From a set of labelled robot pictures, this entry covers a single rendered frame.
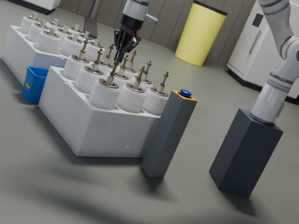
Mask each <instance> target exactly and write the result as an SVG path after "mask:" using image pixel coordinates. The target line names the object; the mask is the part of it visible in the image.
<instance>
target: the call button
mask: <svg viewBox="0 0 299 224"><path fill-rule="evenodd" d="M180 92H181V95H183V96H185V97H189V96H191V95H192V94H191V92H189V91H187V90H185V89H181V90H180Z"/></svg>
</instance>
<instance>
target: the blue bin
mask: <svg viewBox="0 0 299 224"><path fill-rule="evenodd" d="M48 71H49V69H43V68H36V67H31V66H28V67H27V74H26V78H25V82H24V87H23V91H22V94H23V95H24V97H25V98H26V99H27V101H29V102H33V103H39V100H40V96H41V93H42V90H43V87H44V84H45V80H46V77H47V74H48Z"/></svg>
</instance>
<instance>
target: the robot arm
mask: <svg viewBox="0 0 299 224"><path fill-rule="evenodd" d="M150 1H151V0H127V2H126V4H125V7H124V10H123V13H122V16H121V18H120V23H121V24H122V25H121V26H120V28H119V29H118V30H116V29H115V30H114V46H116V53H115V56H114V59H113V60H114V61H116V62H117V63H121V62H122V60H123V57H124V54H125V53H130V52H131V51H132V50H133V49H134V48H135V47H136V46H137V45H138V41H136V36H137V31H138V30H141V28H142V25H143V22H144V20H145V21H147V22H149V23H152V24H154V25H157V23H158V19H157V18H155V17H153V16H151V15H149V14H147V10H148V6H149V4H150ZM258 2H259V5H260V7H261V9H262V12H263V13H264V16H265V18H266V20H267V22H268V25H269V27H270V29H271V32H272V34H273V37H274V40H275V45H276V48H277V51H278V54H279V55H280V57H281V58H282V59H284V60H285V62H284V64H283V65H282V66H281V67H278V68H273V69H272V70H271V72H270V74H269V76H268V78H267V80H266V82H265V84H264V87H263V88H262V90H261V92H260V94H259V96H258V98H257V100H256V102H255V104H254V106H253V109H252V110H251V113H250V116H251V117H253V118H254V119H256V120H257V121H259V122H262V123H264V124H267V125H273V126H274V125H275V123H276V121H277V119H278V117H279V115H280V113H281V111H282V109H283V108H284V106H285V103H284V101H285V99H286V97H287V95H288V93H289V91H290V89H291V87H292V85H293V83H294V81H295V80H296V79H297V78H298V77H299V38H298V37H296V36H295V34H294V33H293V31H292V28H291V26H290V22H289V19H290V13H291V4H290V1H289V0H258Z"/></svg>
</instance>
